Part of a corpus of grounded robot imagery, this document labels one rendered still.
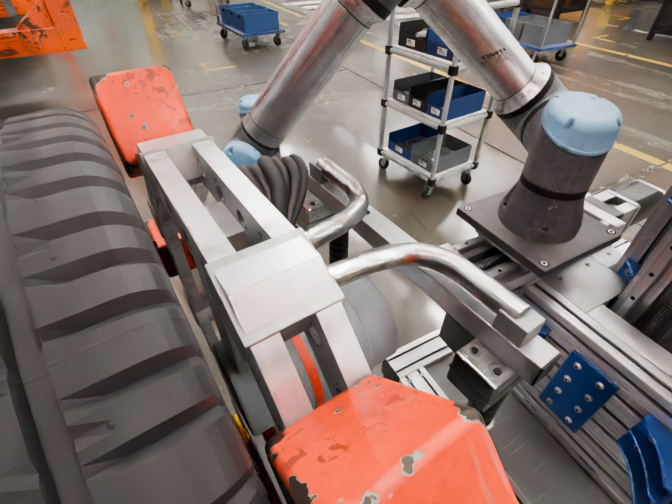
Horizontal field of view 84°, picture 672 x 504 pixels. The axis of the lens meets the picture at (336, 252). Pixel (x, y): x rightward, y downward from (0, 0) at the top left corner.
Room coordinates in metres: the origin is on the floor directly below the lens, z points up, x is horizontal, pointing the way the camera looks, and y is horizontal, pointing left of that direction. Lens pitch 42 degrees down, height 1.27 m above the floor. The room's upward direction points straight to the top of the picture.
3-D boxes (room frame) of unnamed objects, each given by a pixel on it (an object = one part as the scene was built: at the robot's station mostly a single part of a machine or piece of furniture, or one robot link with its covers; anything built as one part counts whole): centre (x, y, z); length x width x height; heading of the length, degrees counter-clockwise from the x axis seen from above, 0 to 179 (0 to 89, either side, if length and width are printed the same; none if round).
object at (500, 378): (0.22, -0.17, 0.93); 0.09 x 0.05 x 0.05; 124
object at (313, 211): (0.50, 0.02, 0.93); 0.09 x 0.05 x 0.05; 124
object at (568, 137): (0.62, -0.41, 0.98); 0.13 x 0.12 x 0.14; 178
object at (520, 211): (0.61, -0.41, 0.87); 0.15 x 0.15 x 0.10
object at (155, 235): (0.50, 0.28, 0.85); 0.09 x 0.08 x 0.07; 34
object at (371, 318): (0.28, 0.04, 0.85); 0.21 x 0.14 x 0.14; 124
